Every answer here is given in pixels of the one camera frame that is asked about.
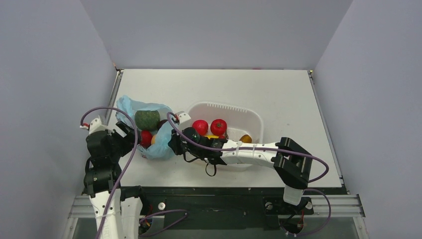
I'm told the light blue plastic bag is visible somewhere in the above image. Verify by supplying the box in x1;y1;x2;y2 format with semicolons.
115;95;174;159

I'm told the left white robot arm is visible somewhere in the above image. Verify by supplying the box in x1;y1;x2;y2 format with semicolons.
82;118;148;239

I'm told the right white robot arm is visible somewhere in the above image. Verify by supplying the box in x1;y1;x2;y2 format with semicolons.
168;127;313;213

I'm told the small red fake fruit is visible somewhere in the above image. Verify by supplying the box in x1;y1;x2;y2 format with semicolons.
139;130;153;148

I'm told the green fake avocado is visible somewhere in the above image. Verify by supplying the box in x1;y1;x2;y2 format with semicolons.
134;111;161;131

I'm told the red fake apple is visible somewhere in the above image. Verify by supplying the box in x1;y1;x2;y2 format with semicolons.
192;119;209;136

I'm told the dark purple fake fruit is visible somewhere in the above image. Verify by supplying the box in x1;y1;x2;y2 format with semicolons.
157;119;168;130

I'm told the yellow fake banana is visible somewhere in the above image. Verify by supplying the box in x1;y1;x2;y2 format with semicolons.
206;135;220;139

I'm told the red fake tomato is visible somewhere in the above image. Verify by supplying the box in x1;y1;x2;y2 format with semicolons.
210;119;227;136

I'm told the brown fake kiwi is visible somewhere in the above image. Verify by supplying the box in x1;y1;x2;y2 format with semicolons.
239;134;253;143

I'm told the white plastic basket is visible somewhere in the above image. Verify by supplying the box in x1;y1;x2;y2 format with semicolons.
183;101;264;173

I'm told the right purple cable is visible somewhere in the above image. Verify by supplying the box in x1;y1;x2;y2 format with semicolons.
166;112;331;238

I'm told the purple cable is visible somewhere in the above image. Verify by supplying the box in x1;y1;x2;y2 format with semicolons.
80;107;189;239
166;112;331;238

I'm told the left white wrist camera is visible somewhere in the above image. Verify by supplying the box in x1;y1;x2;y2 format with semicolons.
80;117;111;134

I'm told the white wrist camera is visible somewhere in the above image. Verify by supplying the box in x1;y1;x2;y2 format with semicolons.
80;117;111;134
176;111;192;126

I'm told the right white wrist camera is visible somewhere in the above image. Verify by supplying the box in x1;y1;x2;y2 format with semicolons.
176;111;192;126

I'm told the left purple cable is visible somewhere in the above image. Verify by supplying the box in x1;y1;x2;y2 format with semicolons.
80;107;189;239

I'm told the black table base frame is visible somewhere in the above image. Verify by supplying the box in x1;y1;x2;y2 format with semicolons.
136;187;369;239

